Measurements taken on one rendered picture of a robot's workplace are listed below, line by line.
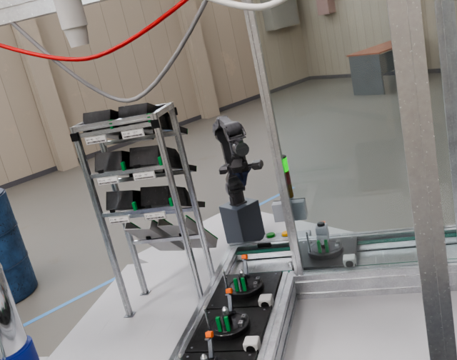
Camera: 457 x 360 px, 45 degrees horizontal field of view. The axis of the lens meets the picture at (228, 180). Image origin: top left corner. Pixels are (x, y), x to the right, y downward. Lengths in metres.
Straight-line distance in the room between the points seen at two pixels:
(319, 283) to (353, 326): 0.23
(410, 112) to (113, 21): 9.49
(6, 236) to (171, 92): 6.42
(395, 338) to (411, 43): 1.20
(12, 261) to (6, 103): 4.80
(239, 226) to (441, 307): 1.68
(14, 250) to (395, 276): 3.57
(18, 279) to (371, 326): 3.59
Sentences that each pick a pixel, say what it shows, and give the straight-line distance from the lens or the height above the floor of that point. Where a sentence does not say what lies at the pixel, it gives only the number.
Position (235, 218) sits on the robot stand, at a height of 1.02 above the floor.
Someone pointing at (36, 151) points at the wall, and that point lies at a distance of 9.58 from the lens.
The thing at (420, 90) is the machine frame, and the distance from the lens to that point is 0.88.
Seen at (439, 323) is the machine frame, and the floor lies 1.36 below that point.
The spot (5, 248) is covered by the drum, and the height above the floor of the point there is 0.49.
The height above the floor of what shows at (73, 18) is 1.98.
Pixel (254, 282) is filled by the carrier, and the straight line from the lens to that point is 2.02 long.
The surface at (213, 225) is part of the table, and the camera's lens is 3.01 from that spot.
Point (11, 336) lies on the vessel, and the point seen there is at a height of 1.19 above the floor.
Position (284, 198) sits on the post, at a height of 1.27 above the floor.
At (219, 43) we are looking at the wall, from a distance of 11.48.
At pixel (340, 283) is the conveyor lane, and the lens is 2.10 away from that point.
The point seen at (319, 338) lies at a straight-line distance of 1.93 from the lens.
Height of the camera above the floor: 1.95
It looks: 17 degrees down
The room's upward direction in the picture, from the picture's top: 13 degrees counter-clockwise
